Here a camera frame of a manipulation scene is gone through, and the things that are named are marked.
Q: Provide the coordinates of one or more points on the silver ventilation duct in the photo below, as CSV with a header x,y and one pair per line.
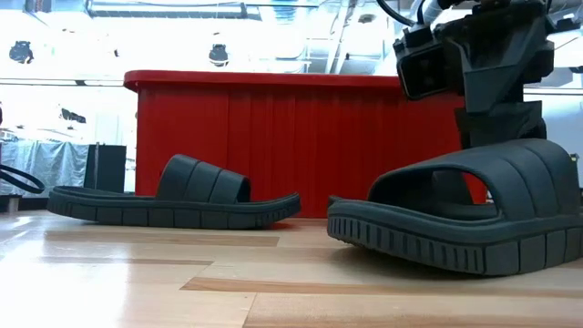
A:
x,y
430,11

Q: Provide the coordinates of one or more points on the grey cloth cover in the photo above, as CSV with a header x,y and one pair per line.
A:
x,y
54,159

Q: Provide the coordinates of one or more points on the dark grey foam slide sandal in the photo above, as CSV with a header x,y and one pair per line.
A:
x,y
200,182
524,182
334,199

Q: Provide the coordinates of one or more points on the round dark ceiling fixture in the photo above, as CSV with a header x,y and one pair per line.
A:
x,y
218,55

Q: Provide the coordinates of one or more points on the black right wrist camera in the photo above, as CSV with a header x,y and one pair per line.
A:
x,y
423,68

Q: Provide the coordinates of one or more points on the black left table frame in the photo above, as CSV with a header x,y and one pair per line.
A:
x,y
32,203

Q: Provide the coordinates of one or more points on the black ceiling fixture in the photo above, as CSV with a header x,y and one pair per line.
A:
x,y
22,52

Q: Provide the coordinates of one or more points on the black cabinet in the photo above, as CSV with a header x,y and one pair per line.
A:
x,y
111,168

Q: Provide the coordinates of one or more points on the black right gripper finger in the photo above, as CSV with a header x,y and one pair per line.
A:
x,y
451,189
501,127

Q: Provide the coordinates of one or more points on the red plastic bin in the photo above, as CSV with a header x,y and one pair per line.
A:
x,y
296,136

